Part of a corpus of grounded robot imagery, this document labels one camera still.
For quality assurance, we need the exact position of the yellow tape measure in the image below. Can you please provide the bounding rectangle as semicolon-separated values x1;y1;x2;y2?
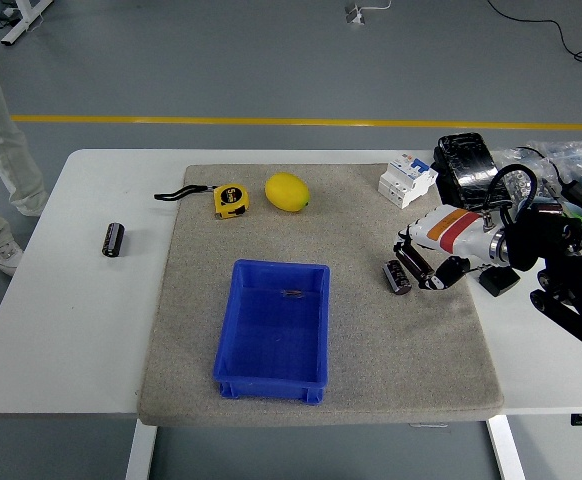
153;183;251;221

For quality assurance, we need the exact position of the grey-brown felt mat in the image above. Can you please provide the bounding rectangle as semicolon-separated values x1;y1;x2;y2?
135;163;506;429

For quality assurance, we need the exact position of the person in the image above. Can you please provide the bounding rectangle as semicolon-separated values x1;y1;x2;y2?
0;10;51;277

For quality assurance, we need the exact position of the small black power adapter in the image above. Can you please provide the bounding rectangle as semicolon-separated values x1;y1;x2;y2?
479;266;521;298

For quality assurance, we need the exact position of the white circuit breaker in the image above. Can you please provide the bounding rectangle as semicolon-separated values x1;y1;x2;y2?
376;154;439;210

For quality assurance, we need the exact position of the glossy brown cylindrical battery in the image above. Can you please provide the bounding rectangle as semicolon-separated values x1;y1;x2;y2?
396;245;435;281

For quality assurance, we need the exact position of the white desk frame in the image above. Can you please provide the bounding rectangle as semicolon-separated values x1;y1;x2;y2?
0;0;55;47

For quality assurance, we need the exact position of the black plastic-wrapped device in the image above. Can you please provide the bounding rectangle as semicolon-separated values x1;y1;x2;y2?
431;132;503;209

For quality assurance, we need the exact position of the dark battery with silver print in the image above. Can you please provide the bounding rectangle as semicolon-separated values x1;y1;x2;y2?
382;259;413;297

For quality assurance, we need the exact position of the blue plastic box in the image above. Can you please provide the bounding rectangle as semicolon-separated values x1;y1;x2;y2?
212;258;332;405

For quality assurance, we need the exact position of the dark cylindrical battery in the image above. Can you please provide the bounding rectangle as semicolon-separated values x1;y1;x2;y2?
101;222;127;259

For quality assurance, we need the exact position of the clear bag of blue parts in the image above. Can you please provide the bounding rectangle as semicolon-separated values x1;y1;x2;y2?
526;139;582;187

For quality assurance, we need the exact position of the yellow lemon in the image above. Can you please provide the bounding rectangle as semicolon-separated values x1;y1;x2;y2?
264;171;312;214

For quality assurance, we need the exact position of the clear bag of metal nuts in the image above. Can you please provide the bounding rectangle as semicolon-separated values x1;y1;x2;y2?
495;147;563;202

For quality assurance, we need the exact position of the white table leg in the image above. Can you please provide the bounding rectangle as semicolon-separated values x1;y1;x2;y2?
487;415;527;480
124;418;158;480

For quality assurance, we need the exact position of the black floor cable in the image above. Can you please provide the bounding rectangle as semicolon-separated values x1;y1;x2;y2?
485;0;582;74

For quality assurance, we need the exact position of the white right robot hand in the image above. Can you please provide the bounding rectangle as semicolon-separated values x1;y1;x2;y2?
392;203;495;292

